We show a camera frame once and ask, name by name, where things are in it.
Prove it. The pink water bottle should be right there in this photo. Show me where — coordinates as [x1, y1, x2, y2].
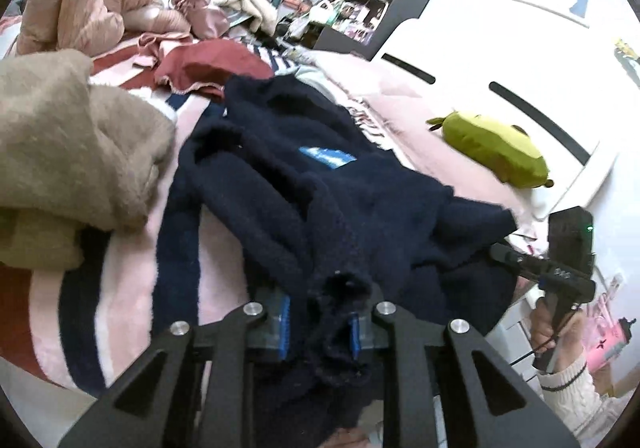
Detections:
[584, 317, 632, 380]

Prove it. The navy white striped shirt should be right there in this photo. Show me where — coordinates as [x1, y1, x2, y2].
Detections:
[239, 40, 302, 75]

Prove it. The white headboard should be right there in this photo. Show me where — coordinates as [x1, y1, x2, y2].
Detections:
[370, 18, 621, 225]

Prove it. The pink satin cloth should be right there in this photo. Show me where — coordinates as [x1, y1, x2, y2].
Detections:
[169, 0, 237, 40]

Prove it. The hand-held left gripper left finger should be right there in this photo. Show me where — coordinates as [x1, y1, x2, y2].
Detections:
[57, 297, 295, 448]

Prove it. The white plastic bag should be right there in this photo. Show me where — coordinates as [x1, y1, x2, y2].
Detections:
[308, 0, 337, 25]

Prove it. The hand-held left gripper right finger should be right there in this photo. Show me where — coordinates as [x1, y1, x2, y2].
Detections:
[347, 301, 583, 448]

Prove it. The cream blanket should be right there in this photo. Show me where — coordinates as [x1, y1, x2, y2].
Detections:
[215, 0, 279, 37]

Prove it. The striped pink fleece blanket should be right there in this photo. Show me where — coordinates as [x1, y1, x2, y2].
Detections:
[0, 30, 251, 400]

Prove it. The pale pink bed sheet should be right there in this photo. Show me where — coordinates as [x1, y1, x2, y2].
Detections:
[299, 50, 543, 231]

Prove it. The person's right hand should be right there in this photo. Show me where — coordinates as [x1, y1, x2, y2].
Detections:
[528, 295, 587, 371]

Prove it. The person's right forearm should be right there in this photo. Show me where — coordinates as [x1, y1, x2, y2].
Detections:
[537, 352, 628, 445]

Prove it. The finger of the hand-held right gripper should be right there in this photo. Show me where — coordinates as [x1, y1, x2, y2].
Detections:
[489, 243, 552, 281]

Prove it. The maroon cloth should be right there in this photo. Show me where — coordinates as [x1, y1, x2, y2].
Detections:
[154, 39, 275, 102]

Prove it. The pink ribbed comforter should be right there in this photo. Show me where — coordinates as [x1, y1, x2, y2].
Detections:
[14, 0, 167, 60]

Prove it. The tan fleece garment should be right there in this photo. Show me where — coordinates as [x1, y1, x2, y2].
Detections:
[0, 50, 177, 272]

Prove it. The navy fleece garment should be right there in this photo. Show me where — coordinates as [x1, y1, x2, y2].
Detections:
[151, 73, 522, 446]

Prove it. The green plush toy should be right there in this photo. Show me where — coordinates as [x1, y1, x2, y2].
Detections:
[426, 110, 556, 190]

